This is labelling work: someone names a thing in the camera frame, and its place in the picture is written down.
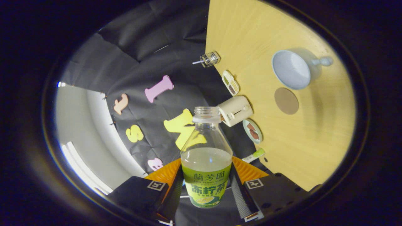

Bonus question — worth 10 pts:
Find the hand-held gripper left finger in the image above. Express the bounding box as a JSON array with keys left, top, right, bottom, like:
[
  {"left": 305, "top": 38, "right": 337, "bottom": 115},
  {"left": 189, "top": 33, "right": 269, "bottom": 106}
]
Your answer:
[{"left": 107, "top": 158, "right": 184, "bottom": 225}]

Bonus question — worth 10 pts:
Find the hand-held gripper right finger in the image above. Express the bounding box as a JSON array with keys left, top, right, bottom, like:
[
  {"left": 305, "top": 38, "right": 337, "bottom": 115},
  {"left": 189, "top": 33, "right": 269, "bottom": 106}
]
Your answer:
[{"left": 231, "top": 156, "right": 321, "bottom": 223}]

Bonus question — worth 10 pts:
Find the clear juice bottle green label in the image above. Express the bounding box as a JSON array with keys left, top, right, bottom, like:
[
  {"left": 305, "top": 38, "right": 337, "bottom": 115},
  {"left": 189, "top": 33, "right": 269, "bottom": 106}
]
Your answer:
[{"left": 181, "top": 106, "right": 233, "bottom": 208}]

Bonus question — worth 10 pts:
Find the round brown coaster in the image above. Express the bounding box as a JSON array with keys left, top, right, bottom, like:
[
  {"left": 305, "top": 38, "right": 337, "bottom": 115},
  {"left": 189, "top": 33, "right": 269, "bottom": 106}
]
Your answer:
[{"left": 274, "top": 87, "right": 299, "bottom": 115}]

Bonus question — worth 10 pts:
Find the white cup with handle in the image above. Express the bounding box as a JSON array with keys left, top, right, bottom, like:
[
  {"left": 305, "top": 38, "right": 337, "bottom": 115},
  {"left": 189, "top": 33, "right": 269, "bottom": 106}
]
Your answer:
[{"left": 272, "top": 50, "right": 334, "bottom": 90}]

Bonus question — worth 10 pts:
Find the slim white green bottle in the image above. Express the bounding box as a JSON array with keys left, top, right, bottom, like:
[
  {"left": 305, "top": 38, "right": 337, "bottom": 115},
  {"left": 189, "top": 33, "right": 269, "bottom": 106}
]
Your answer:
[{"left": 242, "top": 148, "right": 265, "bottom": 163}]

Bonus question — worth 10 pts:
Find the pale green plate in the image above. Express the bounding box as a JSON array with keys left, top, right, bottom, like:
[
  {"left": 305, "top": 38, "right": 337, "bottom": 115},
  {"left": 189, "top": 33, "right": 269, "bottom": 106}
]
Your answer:
[{"left": 242, "top": 119, "right": 263, "bottom": 144}]

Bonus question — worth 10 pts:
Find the cream toaster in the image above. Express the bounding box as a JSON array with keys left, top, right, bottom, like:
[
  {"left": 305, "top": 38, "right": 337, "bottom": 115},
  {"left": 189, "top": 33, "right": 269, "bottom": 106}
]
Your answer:
[{"left": 217, "top": 95, "right": 253, "bottom": 127}]

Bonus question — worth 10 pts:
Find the wooden table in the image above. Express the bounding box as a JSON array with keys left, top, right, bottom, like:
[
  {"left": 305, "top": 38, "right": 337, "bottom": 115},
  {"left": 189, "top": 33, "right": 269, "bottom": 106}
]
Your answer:
[{"left": 205, "top": 0, "right": 357, "bottom": 192}]

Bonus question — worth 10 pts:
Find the large ceiling light panel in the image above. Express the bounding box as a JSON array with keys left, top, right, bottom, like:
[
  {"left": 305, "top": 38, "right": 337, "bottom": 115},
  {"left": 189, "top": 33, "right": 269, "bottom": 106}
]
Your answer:
[{"left": 60, "top": 141, "right": 113, "bottom": 195}]

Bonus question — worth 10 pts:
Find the white divided snack tray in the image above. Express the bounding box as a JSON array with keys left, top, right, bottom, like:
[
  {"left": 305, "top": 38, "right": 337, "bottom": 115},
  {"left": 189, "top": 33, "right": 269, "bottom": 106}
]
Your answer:
[{"left": 222, "top": 70, "right": 240, "bottom": 96}]

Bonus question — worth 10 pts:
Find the black backdrop cloth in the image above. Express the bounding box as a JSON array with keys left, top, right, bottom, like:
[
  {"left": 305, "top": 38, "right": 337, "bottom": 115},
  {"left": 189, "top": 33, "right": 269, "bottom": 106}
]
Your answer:
[{"left": 60, "top": 0, "right": 274, "bottom": 226}]

